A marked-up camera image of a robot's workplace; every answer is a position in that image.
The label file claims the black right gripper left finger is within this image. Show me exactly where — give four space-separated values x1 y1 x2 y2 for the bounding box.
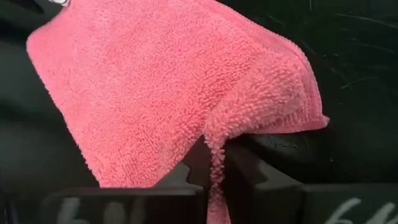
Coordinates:
40 136 214 224

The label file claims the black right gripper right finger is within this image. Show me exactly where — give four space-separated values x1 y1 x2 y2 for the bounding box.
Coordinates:
222 132 398 224

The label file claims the pink microfiber towel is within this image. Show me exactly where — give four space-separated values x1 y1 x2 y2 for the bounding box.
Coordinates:
26 0 330 224

